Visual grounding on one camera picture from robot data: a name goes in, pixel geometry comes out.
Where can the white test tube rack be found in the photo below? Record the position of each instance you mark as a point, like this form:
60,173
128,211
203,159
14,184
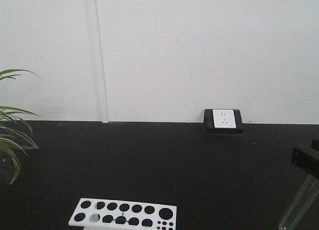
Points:
103,214

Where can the white socket black base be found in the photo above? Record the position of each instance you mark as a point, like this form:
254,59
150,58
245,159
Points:
223,121

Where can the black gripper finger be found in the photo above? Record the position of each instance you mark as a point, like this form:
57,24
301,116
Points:
315,143
307,159

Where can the wide transparent test tube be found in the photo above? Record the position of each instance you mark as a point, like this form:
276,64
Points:
302,201

